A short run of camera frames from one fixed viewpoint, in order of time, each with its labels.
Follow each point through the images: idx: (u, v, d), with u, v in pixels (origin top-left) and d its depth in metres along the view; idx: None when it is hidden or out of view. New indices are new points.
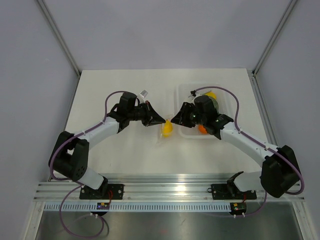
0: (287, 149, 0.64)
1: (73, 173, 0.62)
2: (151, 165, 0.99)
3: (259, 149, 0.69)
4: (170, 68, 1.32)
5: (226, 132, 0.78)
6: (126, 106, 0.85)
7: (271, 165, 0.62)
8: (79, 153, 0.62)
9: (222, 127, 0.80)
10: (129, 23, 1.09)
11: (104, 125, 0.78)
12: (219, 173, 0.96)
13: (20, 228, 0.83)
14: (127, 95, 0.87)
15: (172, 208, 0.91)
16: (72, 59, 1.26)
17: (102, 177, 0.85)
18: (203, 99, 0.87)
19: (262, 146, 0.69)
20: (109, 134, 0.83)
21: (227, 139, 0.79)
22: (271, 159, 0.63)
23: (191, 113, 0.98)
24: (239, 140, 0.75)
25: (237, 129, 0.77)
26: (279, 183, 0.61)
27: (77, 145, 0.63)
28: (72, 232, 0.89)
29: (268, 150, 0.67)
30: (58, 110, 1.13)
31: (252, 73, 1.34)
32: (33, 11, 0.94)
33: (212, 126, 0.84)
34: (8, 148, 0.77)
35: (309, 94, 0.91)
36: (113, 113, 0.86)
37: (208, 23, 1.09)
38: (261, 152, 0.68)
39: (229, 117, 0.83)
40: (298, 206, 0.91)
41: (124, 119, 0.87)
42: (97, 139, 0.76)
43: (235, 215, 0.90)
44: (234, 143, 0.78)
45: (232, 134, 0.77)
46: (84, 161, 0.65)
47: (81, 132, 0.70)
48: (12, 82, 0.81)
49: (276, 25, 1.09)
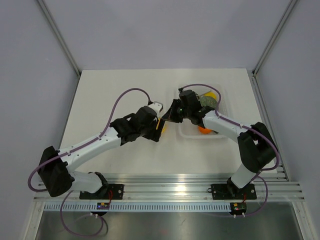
0: (259, 125, 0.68)
1: (51, 192, 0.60)
2: (151, 165, 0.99)
3: (234, 128, 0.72)
4: (170, 68, 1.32)
5: (208, 119, 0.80)
6: (142, 119, 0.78)
7: (245, 139, 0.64)
8: (57, 176, 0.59)
9: (203, 115, 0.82)
10: (129, 23, 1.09)
11: (99, 141, 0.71)
12: (219, 173, 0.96)
13: (19, 228, 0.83)
14: (148, 110, 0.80)
15: (172, 208, 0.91)
16: (72, 58, 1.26)
17: (100, 183, 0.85)
18: (187, 92, 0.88)
19: (237, 125, 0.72)
20: (111, 147, 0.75)
21: (211, 126, 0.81)
22: (245, 134, 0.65)
23: (179, 107, 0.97)
24: (220, 125, 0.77)
25: (216, 115, 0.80)
26: (257, 157, 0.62)
27: (55, 168, 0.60)
28: (73, 231, 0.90)
29: (243, 128, 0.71)
30: (58, 110, 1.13)
31: (252, 73, 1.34)
32: (33, 11, 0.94)
33: (196, 116, 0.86)
34: (8, 148, 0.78)
35: (309, 94, 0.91)
36: (124, 120, 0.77)
37: (208, 23, 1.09)
38: (237, 130, 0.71)
39: (211, 107, 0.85)
40: (297, 206, 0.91)
41: (133, 132, 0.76)
42: (89, 157, 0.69)
43: (235, 215, 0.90)
44: (217, 129, 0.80)
45: (212, 120, 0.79)
46: (66, 180, 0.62)
47: (66, 151, 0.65)
48: (12, 82, 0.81)
49: (276, 25, 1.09)
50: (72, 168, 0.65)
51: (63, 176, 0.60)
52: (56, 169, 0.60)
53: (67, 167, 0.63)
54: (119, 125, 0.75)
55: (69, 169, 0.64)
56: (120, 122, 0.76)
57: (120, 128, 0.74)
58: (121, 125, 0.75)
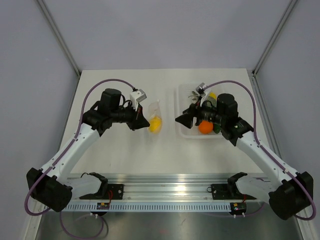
0: (305, 176, 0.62)
1: (55, 205, 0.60)
2: (150, 165, 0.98)
3: (276, 171, 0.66)
4: (170, 68, 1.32)
5: (244, 142, 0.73)
6: (108, 104, 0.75)
7: (286, 190, 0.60)
8: (52, 194, 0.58)
9: (240, 135, 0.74)
10: (129, 23, 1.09)
11: (77, 142, 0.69)
12: (220, 173, 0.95)
13: (20, 229, 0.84)
14: (109, 91, 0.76)
15: (172, 208, 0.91)
16: (71, 58, 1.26)
17: (98, 180, 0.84)
18: (229, 100, 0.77)
19: (281, 168, 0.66)
20: (92, 141, 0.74)
21: (244, 149, 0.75)
22: (288, 184, 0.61)
23: (204, 112, 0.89)
24: (258, 156, 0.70)
25: (256, 141, 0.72)
26: (290, 209, 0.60)
27: (47, 185, 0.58)
28: (72, 233, 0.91)
29: (286, 174, 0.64)
30: (58, 110, 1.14)
31: (252, 73, 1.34)
32: (33, 11, 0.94)
33: (230, 130, 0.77)
34: (8, 148, 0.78)
35: (309, 94, 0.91)
36: (93, 111, 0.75)
37: (208, 23, 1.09)
38: (279, 174, 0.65)
39: (249, 125, 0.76)
40: (300, 214, 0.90)
41: (106, 118, 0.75)
42: (74, 161, 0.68)
43: (235, 215, 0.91)
44: (250, 154, 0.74)
45: (249, 147, 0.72)
46: (63, 190, 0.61)
47: (49, 166, 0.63)
48: (12, 81, 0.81)
49: (276, 25, 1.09)
50: (62, 178, 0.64)
51: (59, 190, 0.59)
52: (48, 186, 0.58)
53: (58, 179, 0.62)
54: (90, 118, 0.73)
55: (60, 180, 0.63)
56: (90, 115, 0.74)
57: (92, 121, 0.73)
58: (92, 117, 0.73)
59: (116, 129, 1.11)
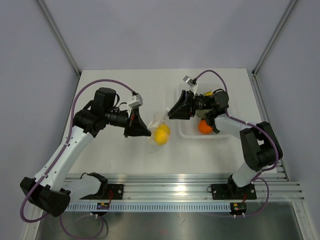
0: (265, 124, 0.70)
1: (52, 210, 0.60)
2: (149, 166, 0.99)
3: (240, 125, 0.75)
4: (170, 68, 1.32)
5: (219, 119, 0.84)
6: (102, 103, 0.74)
7: (247, 134, 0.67)
8: (48, 202, 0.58)
9: (216, 116, 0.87)
10: (130, 24, 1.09)
11: (69, 147, 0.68)
12: (219, 173, 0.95)
13: (20, 228, 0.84)
14: (104, 90, 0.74)
15: (172, 208, 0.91)
16: (71, 58, 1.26)
17: (98, 180, 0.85)
18: (222, 100, 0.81)
19: (243, 123, 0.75)
20: (87, 143, 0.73)
21: (221, 126, 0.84)
22: (249, 130, 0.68)
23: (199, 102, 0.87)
24: (229, 124, 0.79)
25: (227, 115, 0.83)
26: (258, 155, 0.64)
27: (42, 193, 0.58)
28: (71, 233, 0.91)
29: (247, 125, 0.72)
30: (58, 111, 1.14)
31: (252, 73, 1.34)
32: (33, 11, 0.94)
33: (210, 118, 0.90)
34: (8, 148, 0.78)
35: (309, 94, 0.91)
36: (87, 111, 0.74)
37: (208, 24, 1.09)
38: (241, 126, 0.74)
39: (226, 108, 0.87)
40: (304, 223, 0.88)
41: (99, 118, 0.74)
42: (68, 167, 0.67)
43: (235, 215, 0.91)
44: (225, 129, 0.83)
45: (223, 120, 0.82)
46: (59, 197, 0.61)
47: (42, 176, 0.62)
48: (12, 82, 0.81)
49: (276, 25, 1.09)
50: (57, 186, 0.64)
51: (54, 198, 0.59)
52: (42, 195, 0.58)
53: (51, 189, 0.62)
54: (82, 119, 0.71)
55: (55, 189, 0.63)
56: (81, 116, 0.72)
57: (84, 121, 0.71)
58: (85, 117, 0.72)
59: (115, 129, 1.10)
